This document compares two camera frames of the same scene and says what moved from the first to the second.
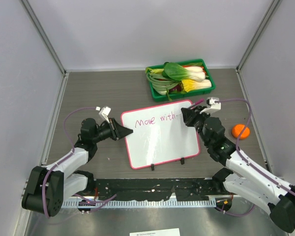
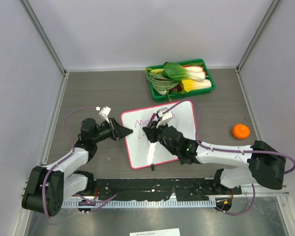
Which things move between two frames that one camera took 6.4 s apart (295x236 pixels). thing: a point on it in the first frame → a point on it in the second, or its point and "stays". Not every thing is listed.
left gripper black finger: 118,127 stays
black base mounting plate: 159,189 stays
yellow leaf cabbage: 189,85 stays
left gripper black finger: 122,131 stays
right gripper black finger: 198,108 → 154,124
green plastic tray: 161,98 stays
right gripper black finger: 188,115 → 151,132
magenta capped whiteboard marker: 195,103 → 152,118
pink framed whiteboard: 161,134 stays
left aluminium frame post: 43,35 stays
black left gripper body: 112,130 stays
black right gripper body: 200,117 → 160,136
